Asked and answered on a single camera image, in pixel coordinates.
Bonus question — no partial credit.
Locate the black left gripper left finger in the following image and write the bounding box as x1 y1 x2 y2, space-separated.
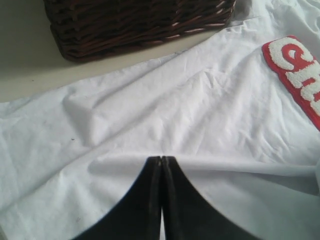
75 156 162 240

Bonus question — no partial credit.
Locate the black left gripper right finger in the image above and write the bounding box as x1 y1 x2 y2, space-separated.
161 156 253 240

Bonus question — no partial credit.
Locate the white t-shirt red lettering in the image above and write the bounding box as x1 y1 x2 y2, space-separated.
0 0 320 240

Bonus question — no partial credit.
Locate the dark red wicker basket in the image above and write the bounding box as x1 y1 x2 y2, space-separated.
44 0 236 63

